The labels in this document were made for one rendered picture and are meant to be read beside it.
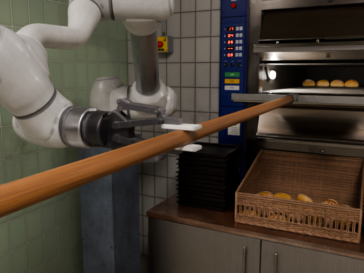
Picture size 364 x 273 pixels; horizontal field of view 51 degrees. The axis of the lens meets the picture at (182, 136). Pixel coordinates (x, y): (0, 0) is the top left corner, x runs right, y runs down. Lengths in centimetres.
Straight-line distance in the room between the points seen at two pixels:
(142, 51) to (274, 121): 106
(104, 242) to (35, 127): 112
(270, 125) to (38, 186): 190
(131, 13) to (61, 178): 88
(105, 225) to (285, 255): 82
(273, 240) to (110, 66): 143
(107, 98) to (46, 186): 133
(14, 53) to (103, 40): 170
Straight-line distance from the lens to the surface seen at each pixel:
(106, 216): 182
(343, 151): 220
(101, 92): 174
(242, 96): 171
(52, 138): 85
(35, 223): 214
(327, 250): 178
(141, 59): 146
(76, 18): 117
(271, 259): 186
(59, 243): 231
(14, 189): 41
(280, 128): 222
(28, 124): 84
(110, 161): 51
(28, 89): 79
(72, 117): 81
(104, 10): 127
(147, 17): 127
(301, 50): 205
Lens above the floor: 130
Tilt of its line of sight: 10 degrees down
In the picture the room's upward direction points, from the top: straight up
